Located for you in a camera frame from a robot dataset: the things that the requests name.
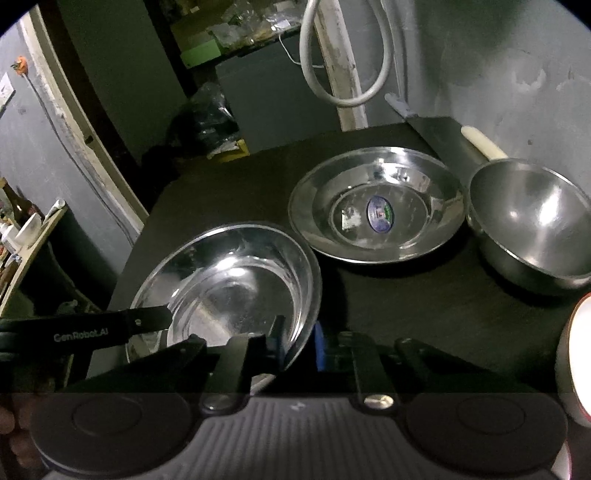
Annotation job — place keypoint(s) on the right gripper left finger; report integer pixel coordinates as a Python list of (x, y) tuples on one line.
[(232, 367)]

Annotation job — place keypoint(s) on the yellow container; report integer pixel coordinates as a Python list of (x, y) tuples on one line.
[(228, 151)]

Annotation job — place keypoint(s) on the steel plate with sticker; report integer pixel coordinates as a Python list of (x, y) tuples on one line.
[(378, 205)]

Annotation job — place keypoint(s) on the wall switch plate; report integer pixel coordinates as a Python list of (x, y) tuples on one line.
[(6, 91)]

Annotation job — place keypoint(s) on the black plastic bag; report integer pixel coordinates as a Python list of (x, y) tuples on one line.
[(212, 116)]

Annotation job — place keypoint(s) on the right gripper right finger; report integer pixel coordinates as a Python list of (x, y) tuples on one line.
[(352, 368)]

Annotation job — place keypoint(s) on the deep steel bowl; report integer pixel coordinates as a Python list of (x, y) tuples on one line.
[(533, 225)]

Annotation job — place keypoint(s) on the wooden side shelf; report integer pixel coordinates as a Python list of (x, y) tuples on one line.
[(26, 255)]

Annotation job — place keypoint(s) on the cleaver with cream handle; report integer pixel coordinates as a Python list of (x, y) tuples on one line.
[(462, 148)]

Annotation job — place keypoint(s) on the white ceramic bowl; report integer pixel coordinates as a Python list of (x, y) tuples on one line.
[(573, 364)]

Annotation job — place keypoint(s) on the green box on cabinet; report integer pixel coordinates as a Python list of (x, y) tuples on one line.
[(201, 54)]

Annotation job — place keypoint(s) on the orange wall hook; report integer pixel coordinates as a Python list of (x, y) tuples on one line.
[(20, 66)]

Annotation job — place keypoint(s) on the dark cabinet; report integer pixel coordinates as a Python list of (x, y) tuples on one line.
[(269, 98)]

